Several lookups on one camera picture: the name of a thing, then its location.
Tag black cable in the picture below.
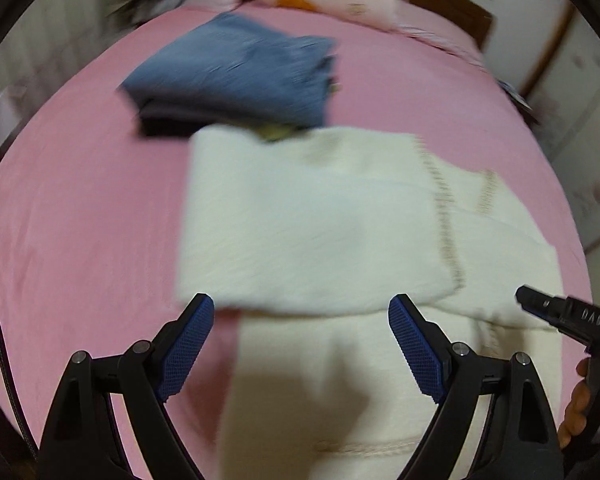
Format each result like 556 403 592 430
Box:
0 272 38 461

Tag pink bed sheet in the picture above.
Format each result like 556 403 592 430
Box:
0 0 595 480

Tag folded blue jeans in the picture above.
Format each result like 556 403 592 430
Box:
117 12 341 131

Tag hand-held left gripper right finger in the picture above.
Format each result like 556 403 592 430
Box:
387 294 566 480

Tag floral wardrobe door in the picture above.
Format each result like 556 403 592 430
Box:
517 0 600 253

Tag person's right hand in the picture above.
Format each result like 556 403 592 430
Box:
557 355 593 451

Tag white fleece garment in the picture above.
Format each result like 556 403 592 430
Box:
175 125 563 480

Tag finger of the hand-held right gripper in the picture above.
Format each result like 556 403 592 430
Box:
515 285 600 347

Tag pink frilled pillowcase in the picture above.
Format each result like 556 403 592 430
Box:
395 7 487 67

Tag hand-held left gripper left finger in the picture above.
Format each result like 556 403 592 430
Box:
39 292 216 480

